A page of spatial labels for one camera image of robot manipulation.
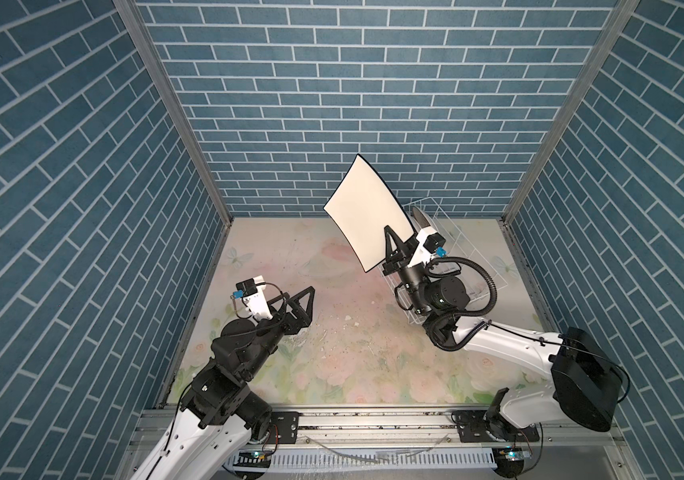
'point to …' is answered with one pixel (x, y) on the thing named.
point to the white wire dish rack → (410, 297)
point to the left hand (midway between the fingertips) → (305, 294)
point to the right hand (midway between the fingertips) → (387, 225)
